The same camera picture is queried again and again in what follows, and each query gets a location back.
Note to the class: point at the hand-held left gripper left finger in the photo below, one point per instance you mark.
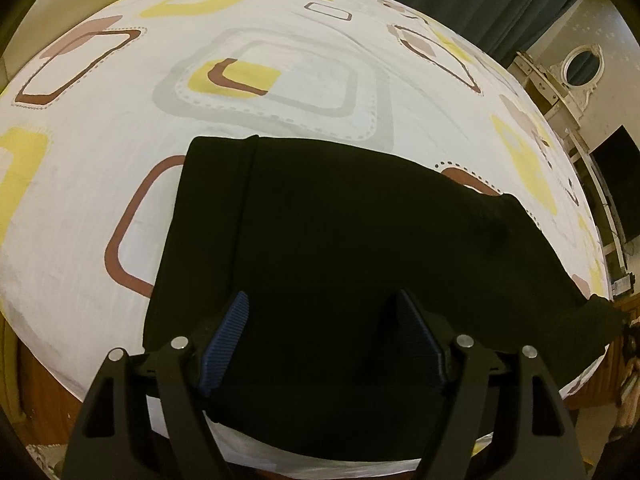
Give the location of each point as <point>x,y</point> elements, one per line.
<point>226,344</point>

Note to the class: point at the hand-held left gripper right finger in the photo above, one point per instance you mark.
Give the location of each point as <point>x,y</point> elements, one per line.
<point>416,336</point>

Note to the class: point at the black pants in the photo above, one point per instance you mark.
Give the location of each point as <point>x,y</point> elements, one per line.
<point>325,235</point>

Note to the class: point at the patterned bed sheet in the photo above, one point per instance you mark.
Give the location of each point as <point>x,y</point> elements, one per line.
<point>300,85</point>

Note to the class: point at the white dresser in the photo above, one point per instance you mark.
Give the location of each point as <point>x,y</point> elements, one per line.
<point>542,85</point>

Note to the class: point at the oval white-framed mirror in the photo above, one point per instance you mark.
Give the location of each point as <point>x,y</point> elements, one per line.
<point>582,66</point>

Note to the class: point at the dark green curtain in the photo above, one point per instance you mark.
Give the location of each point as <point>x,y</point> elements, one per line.
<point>475,0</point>

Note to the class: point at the wooden bed frame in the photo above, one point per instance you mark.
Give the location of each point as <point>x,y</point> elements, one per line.
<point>45,400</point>

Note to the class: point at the black wall television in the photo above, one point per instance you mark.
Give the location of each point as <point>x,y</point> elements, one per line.
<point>622,180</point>

